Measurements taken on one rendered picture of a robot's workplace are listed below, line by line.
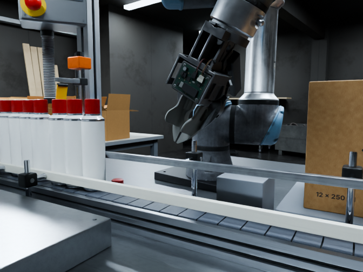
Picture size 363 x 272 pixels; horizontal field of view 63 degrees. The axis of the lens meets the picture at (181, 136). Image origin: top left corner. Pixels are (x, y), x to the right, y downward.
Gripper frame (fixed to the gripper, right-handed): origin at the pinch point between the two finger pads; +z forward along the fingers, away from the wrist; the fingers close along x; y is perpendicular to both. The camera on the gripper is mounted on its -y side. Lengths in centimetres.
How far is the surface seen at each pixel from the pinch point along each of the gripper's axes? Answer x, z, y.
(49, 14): -51, -4, -5
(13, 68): -434, 178, -243
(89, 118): -20.6, 8.8, 1.6
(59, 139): -26.4, 18.1, 2.0
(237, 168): 11.4, -0.1, -3.0
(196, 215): 10.8, 9.3, 2.7
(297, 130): -42, 79, -585
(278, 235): 23.0, 2.3, 3.4
